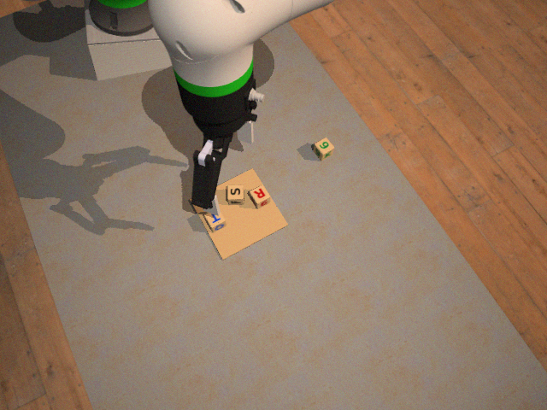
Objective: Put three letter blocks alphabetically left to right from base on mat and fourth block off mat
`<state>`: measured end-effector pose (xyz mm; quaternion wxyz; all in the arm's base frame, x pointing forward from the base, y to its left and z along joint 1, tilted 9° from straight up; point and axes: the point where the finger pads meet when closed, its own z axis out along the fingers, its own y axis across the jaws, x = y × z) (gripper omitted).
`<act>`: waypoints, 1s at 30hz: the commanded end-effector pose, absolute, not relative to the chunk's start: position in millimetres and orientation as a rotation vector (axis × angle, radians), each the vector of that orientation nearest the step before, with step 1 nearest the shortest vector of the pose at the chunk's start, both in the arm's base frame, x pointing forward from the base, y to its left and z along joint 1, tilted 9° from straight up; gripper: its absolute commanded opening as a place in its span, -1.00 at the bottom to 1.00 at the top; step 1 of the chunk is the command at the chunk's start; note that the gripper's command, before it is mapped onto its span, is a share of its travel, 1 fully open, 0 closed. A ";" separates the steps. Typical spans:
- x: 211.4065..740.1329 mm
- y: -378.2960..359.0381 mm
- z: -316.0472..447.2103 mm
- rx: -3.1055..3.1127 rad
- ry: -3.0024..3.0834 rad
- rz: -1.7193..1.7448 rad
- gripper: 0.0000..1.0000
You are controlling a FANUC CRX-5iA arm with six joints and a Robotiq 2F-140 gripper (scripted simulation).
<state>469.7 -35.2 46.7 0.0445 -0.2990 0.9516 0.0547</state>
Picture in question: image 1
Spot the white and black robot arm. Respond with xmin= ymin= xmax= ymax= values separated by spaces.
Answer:
xmin=89 ymin=0 xmax=335 ymax=124

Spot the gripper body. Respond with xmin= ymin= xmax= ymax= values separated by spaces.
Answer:
xmin=193 ymin=110 xmax=248 ymax=149

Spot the tan square mat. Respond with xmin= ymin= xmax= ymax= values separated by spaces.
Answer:
xmin=192 ymin=168 xmax=288 ymax=260

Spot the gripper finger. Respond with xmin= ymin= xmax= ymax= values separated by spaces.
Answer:
xmin=191 ymin=133 xmax=233 ymax=216
xmin=237 ymin=100 xmax=257 ymax=144

